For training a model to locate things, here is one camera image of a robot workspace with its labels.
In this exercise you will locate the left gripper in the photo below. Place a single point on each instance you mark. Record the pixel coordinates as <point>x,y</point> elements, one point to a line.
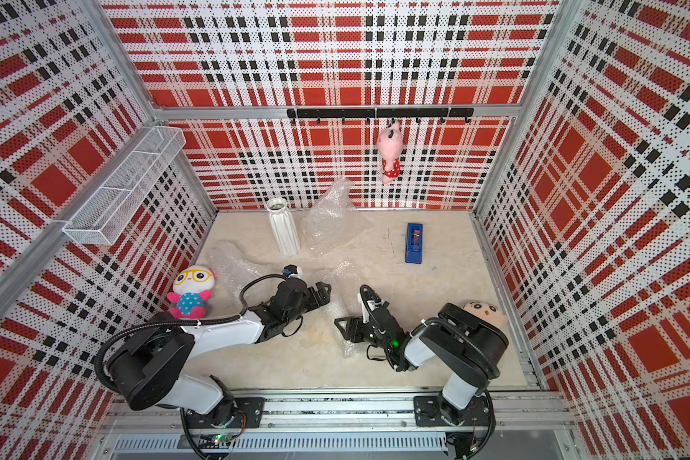
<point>324,295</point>

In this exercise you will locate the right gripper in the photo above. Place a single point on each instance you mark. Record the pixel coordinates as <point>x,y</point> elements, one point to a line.
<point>355,326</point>

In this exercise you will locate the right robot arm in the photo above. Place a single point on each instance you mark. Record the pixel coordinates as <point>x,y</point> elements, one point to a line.
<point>469,340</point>

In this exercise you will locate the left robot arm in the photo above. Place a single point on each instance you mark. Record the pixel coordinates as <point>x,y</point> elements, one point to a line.
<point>145,363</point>

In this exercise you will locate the crumpled bubble wrap pile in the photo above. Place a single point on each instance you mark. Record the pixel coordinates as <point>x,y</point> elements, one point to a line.
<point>334,220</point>

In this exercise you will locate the tall white ribbed vase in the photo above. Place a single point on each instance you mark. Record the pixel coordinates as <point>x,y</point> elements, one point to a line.
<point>283,226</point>

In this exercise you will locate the blue box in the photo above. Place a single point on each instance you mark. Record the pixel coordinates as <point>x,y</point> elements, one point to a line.
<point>414,243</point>

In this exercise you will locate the owl plush toy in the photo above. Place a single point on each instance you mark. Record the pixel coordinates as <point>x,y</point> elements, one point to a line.
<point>191,289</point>

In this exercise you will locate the doll head plush toy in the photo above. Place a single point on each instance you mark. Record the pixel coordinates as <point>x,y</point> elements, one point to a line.
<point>488,313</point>

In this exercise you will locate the pink hanging plush toy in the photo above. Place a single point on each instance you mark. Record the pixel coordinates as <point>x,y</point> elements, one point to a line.
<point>390,144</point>

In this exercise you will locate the metal base rail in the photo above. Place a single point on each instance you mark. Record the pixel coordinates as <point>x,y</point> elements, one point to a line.
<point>365,423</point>

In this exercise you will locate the clear wall shelf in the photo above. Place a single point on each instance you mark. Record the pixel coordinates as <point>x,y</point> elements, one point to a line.
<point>106,213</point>

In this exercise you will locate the black hook rail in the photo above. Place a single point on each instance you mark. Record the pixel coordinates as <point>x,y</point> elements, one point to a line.
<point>388,113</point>

